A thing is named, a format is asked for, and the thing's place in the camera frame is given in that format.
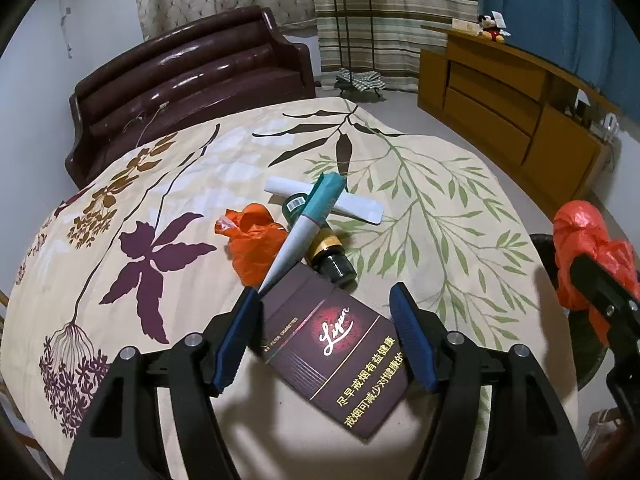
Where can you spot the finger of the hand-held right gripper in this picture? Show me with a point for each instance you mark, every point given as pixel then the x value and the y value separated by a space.
pixel 600 285

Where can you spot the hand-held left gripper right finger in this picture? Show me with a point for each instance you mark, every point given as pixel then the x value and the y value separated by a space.
pixel 412 340

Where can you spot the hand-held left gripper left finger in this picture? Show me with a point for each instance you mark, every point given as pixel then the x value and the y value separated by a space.
pixel 235 345

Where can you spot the red plastic bag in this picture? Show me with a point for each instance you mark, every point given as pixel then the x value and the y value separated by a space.
pixel 580 230

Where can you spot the black trash bin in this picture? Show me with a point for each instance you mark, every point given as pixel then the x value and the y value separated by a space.
pixel 545 250

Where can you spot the dark cigarette box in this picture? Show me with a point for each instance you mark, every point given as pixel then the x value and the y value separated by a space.
pixel 325 340

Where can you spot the orange plastic bag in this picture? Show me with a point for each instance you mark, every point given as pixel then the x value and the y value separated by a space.
pixel 255 245

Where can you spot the dark green glass bottle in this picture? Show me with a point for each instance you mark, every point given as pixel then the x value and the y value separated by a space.
pixel 335 265

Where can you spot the teal white cone tube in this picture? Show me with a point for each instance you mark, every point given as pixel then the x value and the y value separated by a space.
pixel 300 240

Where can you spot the white flat strip packet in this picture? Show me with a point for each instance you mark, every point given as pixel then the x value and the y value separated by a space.
pixel 360 207

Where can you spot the white device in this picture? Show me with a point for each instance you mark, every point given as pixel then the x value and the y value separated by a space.
pixel 607 127

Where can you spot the floral cream blanket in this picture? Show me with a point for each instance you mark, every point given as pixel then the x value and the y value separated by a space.
pixel 200 175

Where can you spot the wooden cabinet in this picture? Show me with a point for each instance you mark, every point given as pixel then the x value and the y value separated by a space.
pixel 485 105

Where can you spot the checked cloth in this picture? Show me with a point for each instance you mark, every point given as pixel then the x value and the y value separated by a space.
pixel 360 80

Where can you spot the blue curtain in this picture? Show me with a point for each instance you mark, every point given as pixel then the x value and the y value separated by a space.
pixel 550 20

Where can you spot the dark brown leather sofa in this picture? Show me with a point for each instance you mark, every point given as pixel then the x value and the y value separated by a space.
pixel 200 75

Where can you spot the mouse plush toy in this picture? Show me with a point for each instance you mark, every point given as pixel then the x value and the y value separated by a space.
pixel 492 30

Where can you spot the beige box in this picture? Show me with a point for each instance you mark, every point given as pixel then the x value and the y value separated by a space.
pixel 465 25

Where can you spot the striped curtain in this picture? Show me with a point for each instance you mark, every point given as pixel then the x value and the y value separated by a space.
pixel 400 20

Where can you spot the wooden bed frame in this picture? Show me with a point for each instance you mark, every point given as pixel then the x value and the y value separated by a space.
pixel 32 446

